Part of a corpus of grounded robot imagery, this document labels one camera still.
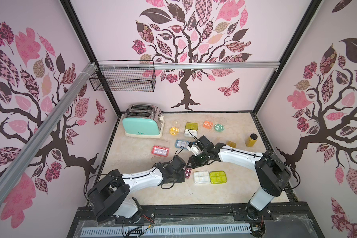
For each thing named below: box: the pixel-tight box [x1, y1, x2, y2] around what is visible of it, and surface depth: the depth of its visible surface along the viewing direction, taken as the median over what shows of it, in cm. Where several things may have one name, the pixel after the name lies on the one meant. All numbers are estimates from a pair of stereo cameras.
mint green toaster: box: [121, 103, 165, 139], surface depth 100 cm
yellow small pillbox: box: [226, 140, 237, 149], surface depth 102 cm
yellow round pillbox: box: [169, 126, 180, 136], surface depth 109 cm
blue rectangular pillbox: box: [175, 139, 190, 150], surface depth 102 cm
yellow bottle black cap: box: [245, 132, 258, 148], surface depth 97 cm
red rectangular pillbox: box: [151, 145, 170, 157], surface depth 100 cm
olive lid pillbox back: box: [183, 121, 199, 138], surface depth 113 cm
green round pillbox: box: [214, 123, 225, 133], surface depth 112 cm
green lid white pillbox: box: [209, 170, 228, 185], surface depth 87 cm
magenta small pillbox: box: [184, 168, 192, 179], surface depth 89 cm
